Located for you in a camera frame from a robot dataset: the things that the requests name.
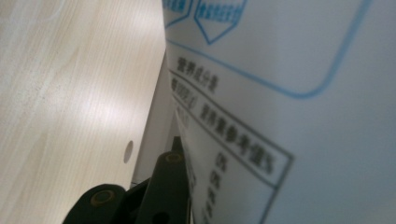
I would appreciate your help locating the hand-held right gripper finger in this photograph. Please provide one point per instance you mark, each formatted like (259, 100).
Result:
(176, 144)

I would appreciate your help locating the white and blue bag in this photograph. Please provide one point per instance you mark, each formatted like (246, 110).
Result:
(280, 93)

